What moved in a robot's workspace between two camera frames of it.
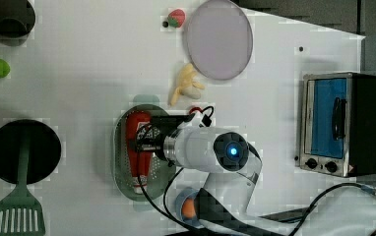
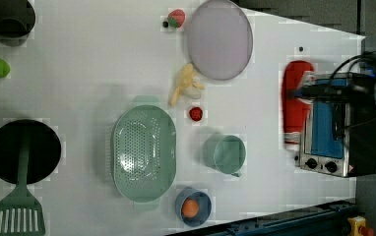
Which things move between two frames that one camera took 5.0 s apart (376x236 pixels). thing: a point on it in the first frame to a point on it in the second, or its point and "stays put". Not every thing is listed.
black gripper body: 151,136 to 358,87
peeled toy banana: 186,86 stays put
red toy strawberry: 176,18 stays put
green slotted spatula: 19,212 stays put
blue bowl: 187,193 stays put
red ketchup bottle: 140,162 to 293,109
